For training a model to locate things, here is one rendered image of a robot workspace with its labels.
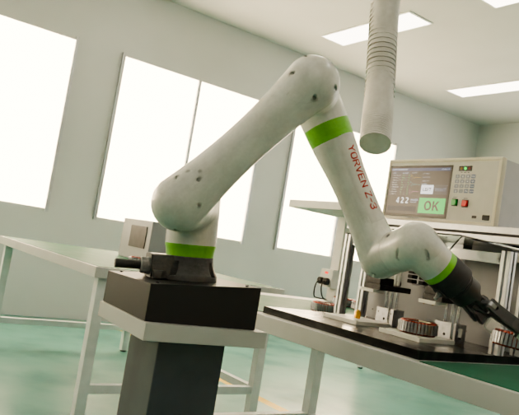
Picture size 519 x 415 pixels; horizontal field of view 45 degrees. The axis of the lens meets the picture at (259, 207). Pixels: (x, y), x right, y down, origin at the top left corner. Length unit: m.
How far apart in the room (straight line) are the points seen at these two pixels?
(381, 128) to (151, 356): 2.02
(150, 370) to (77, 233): 4.78
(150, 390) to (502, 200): 1.11
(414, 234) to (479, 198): 0.55
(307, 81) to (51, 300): 5.12
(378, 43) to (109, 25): 3.55
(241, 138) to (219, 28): 5.74
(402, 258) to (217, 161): 0.47
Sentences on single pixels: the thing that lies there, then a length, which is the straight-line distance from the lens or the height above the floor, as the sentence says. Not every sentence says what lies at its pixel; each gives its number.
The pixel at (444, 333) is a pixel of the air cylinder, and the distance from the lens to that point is 1.98.
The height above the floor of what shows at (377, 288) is 0.88.
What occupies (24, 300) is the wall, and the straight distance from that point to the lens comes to 6.22.
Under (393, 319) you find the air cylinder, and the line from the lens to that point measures 2.11.
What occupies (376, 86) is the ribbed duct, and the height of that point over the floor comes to 1.88.
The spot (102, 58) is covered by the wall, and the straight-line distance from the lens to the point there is 6.45.
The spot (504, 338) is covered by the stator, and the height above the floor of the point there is 0.83.
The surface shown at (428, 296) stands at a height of 0.89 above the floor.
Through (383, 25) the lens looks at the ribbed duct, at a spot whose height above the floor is 2.25.
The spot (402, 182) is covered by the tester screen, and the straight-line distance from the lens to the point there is 2.16.
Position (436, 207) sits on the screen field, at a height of 1.16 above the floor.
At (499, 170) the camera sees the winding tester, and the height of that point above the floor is 1.28.
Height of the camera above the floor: 0.95
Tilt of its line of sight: 4 degrees up
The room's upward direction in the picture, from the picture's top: 9 degrees clockwise
